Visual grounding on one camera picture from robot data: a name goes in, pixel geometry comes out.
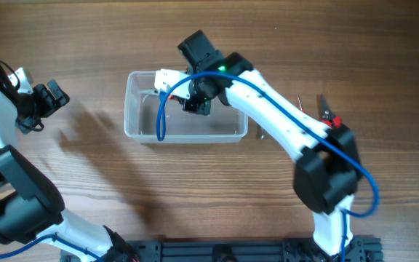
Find blue right camera cable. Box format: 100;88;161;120
156;71;380;262

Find blue left camera cable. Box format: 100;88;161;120
0;108;105;262

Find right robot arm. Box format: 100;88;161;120
177;31;361;259

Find black red handled screwdriver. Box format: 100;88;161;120
297;96;305;113

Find clear plastic container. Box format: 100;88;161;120
124;71;249;144

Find red handled snips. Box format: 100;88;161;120
319;95;342;128

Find blue camera cable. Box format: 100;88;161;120
0;108;105;262
156;71;380;262

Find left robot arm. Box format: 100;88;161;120
0;60;140;261

